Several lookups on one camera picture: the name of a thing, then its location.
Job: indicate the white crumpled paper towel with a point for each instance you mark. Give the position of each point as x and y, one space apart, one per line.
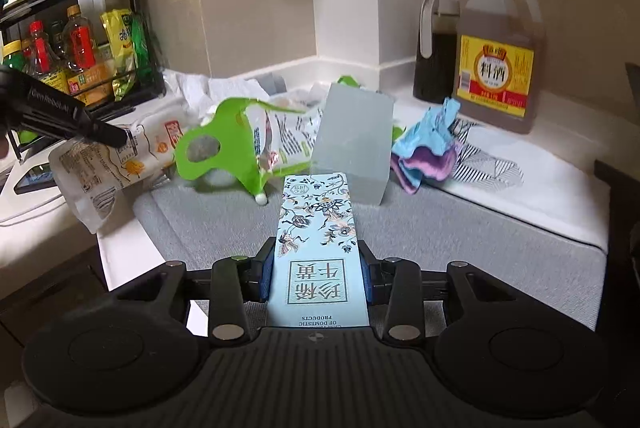
201 95

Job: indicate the light blue floral box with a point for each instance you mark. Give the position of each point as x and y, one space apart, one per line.
316 279

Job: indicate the blue purple wrapper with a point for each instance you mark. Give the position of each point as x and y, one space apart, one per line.
428 150

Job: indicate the black white striped wrapper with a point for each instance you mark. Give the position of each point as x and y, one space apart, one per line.
477 168

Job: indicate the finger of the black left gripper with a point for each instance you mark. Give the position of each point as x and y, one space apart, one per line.
30 104

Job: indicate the yellow green snack packet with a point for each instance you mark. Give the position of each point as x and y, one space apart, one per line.
117 25

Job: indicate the dark soy sauce bottle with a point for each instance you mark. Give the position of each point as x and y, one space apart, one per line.
436 51

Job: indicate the orange label oil bottle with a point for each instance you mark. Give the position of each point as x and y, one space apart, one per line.
89 74

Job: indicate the white printed pouch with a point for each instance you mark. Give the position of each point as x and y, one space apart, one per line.
90 175

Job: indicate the grey drying mat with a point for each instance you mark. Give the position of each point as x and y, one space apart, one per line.
200 224

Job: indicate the green snack bag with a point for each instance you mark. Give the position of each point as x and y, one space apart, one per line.
254 141

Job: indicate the cooking wine jug yellow label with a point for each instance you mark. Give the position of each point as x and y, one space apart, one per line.
500 45

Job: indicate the black smartphone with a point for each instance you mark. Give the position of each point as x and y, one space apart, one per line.
37 178

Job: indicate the red cap sauce bottle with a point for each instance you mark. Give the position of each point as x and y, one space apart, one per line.
44 64

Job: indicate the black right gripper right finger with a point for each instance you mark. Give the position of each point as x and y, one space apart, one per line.
396 284

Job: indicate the black wire spice rack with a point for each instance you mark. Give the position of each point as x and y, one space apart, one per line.
17 15

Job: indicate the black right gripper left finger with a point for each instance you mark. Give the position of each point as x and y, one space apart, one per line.
234 282

